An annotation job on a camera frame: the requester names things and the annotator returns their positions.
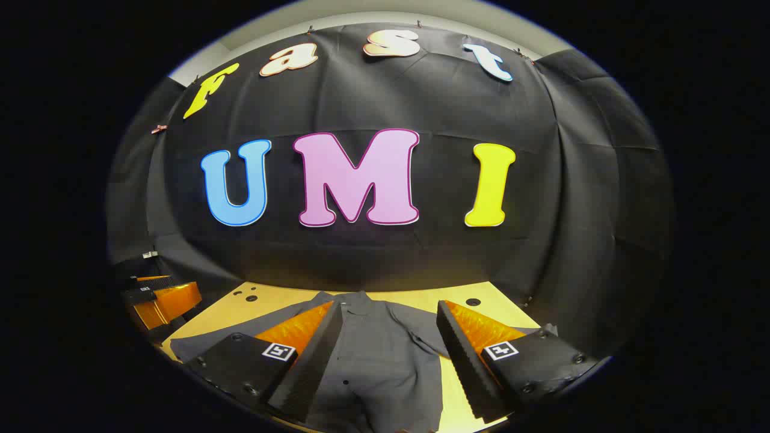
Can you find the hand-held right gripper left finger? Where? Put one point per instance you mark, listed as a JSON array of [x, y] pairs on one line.
[[313, 361]]

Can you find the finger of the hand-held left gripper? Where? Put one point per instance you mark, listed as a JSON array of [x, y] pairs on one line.
[[153, 278], [174, 300]]

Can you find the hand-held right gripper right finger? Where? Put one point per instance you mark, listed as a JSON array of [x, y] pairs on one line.
[[463, 361]]

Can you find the grey short-sleeved shirt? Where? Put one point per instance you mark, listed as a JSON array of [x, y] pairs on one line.
[[385, 361]]

